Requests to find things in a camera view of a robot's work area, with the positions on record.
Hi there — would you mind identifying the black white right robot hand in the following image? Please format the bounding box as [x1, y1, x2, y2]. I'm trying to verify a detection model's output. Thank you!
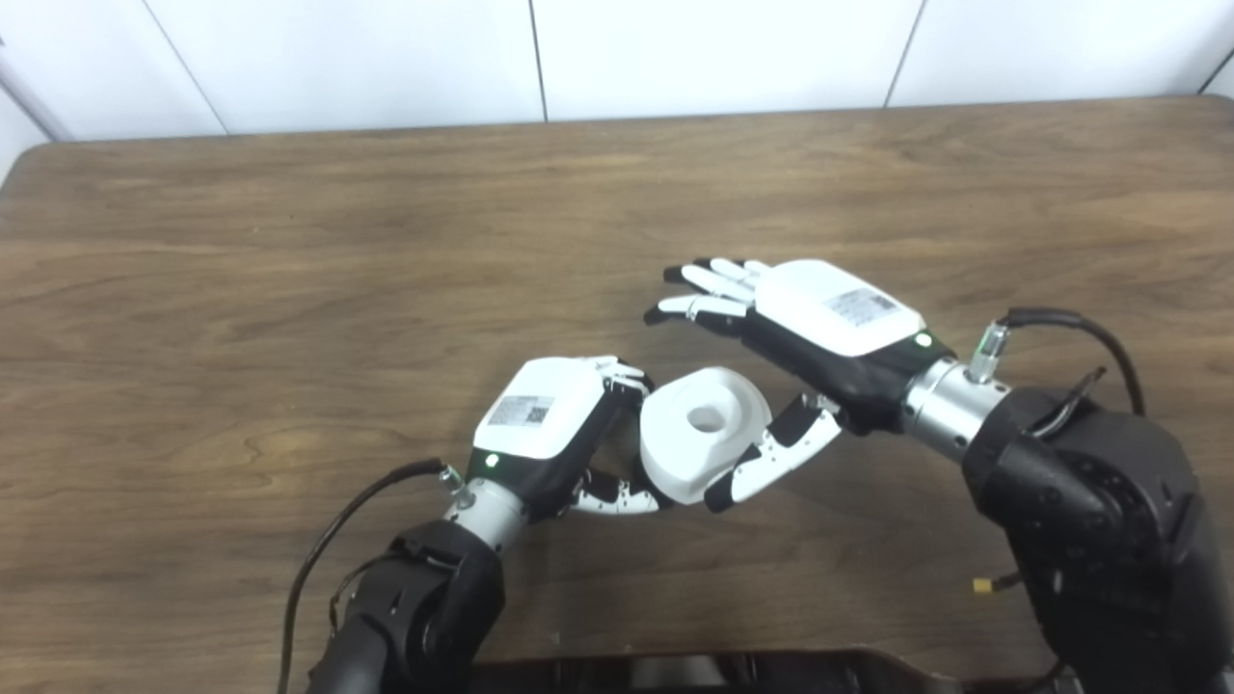
[644, 257, 957, 514]

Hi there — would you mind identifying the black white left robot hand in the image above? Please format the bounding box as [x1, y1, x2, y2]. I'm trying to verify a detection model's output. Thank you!
[465, 356, 676, 521]

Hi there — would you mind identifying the round white piece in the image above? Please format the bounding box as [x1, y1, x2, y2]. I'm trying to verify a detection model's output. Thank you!
[639, 366, 774, 506]

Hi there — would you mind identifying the black robot torso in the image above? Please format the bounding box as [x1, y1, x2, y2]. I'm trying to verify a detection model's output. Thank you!
[472, 648, 1061, 694]

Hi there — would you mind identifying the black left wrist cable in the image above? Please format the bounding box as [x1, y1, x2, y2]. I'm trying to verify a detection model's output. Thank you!
[278, 458, 466, 694]

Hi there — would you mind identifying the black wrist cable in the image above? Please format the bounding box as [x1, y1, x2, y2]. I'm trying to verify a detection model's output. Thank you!
[967, 307, 1146, 417]
[278, 458, 466, 694]

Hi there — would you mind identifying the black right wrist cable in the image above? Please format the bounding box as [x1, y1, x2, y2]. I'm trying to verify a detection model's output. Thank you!
[967, 307, 1146, 417]

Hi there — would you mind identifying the thin black left arm wire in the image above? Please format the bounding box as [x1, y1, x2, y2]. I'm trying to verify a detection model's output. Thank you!
[328, 551, 406, 637]

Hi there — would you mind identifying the thin black arm wire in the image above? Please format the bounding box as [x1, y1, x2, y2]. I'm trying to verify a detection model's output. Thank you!
[1041, 365, 1108, 442]
[328, 551, 406, 637]

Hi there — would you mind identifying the thin black right arm wire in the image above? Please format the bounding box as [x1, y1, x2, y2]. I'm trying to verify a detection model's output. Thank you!
[1041, 365, 1108, 442]

